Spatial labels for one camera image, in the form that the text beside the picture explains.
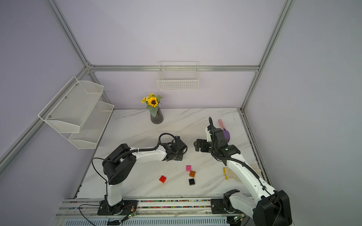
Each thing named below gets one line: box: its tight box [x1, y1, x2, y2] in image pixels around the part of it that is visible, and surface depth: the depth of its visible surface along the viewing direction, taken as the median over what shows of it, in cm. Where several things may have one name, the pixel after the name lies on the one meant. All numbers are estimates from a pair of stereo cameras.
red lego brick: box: [158, 175, 167, 184], surface depth 84 cm
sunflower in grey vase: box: [141, 93, 164, 125], surface depth 94 cm
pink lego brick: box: [185, 165, 192, 172], surface depth 88 cm
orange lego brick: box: [189, 170, 196, 178], surface depth 86 cm
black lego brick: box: [188, 178, 196, 186], surface depth 82 cm
